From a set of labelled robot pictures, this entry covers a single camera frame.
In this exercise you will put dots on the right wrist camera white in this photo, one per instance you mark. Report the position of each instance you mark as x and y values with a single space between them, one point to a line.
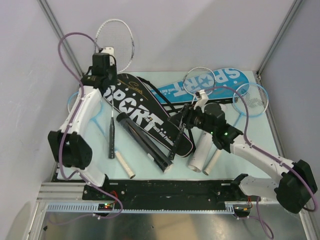
202 98

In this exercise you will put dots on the white shuttlecock tube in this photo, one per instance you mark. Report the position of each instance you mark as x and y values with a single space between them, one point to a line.
204 144

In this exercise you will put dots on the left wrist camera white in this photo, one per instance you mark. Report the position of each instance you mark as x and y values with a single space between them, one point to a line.
106 52

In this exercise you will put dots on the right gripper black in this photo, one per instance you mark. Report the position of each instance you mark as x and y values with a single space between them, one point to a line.
185 116

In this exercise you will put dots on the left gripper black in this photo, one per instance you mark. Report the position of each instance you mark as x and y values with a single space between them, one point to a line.
114 81

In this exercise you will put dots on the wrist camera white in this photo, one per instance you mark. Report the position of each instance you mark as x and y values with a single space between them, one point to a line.
202 98
106 52

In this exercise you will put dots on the black shuttlecock tube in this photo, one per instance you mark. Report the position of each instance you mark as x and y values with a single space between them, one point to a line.
151 149

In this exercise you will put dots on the blue racket bag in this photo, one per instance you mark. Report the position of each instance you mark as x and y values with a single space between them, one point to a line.
182 91

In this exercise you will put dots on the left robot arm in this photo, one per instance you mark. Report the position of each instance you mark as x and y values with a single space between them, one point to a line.
67 144

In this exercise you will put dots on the white cable duct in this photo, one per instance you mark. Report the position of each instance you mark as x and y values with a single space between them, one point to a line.
93 207

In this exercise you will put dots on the left aluminium frame post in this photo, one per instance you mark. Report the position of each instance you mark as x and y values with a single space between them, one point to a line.
51 18

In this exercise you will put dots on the blue racket right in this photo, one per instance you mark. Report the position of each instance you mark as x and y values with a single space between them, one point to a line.
251 101

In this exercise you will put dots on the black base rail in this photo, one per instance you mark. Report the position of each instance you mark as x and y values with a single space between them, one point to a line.
175 193

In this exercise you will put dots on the blue racket left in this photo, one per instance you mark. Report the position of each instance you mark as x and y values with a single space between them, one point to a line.
94 119

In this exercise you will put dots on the white racket black handle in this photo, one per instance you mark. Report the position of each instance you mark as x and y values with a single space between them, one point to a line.
117 34

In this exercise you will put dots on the right aluminium frame post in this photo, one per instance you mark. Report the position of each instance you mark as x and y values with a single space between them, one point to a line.
285 25

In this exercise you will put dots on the aluminium frame post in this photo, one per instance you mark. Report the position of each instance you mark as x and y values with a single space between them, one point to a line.
285 25
51 18

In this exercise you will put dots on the black racket bag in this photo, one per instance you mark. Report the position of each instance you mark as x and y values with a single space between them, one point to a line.
133 95

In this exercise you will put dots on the white racket on blue bag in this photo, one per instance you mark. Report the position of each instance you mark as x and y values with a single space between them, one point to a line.
198 78

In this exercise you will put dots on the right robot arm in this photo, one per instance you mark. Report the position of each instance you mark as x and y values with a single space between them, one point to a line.
290 183

